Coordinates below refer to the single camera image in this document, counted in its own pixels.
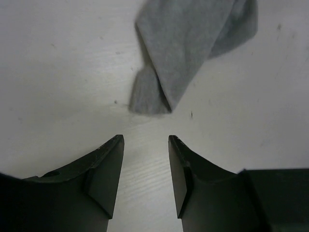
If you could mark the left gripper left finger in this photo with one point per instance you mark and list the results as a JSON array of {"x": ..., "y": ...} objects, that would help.
[{"x": 78, "y": 197}]

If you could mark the grey tank top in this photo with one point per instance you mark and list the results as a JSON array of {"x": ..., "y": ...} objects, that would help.
[{"x": 178, "y": 37}]

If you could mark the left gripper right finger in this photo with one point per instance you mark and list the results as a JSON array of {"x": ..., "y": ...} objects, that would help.
[{"x": 209, "y": 198}]

